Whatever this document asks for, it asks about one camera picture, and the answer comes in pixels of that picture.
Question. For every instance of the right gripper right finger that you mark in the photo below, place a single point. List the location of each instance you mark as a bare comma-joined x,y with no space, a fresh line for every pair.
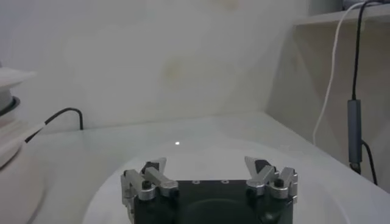
262,182

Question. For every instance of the cream electric cooking pot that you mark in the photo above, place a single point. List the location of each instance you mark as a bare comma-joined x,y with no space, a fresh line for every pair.
10,76

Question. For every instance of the white round plate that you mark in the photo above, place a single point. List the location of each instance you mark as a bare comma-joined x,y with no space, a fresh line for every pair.
213,164

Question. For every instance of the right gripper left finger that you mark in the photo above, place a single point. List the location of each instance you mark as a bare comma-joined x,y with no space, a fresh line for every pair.
158,182

